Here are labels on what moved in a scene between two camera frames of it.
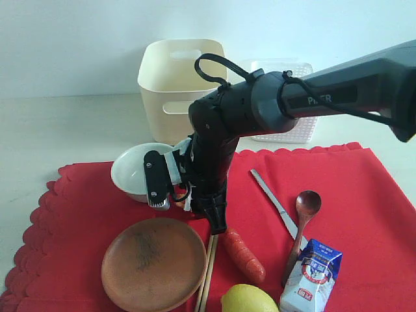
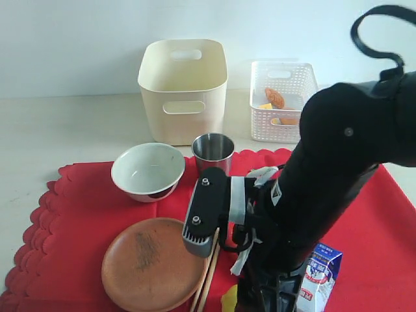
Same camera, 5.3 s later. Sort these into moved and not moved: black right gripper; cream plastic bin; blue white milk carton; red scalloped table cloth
Moved: black right gripper
Not moved: cream plastic bin; blue white milk carton; red scalloped table cloth
